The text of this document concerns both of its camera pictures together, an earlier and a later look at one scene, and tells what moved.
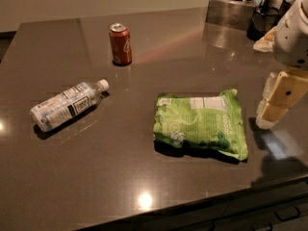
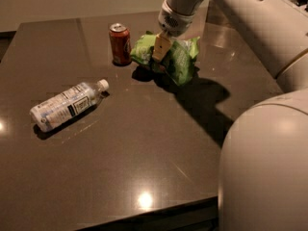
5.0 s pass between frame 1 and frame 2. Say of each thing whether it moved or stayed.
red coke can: stayed
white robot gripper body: moved
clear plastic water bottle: stayed
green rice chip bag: moved
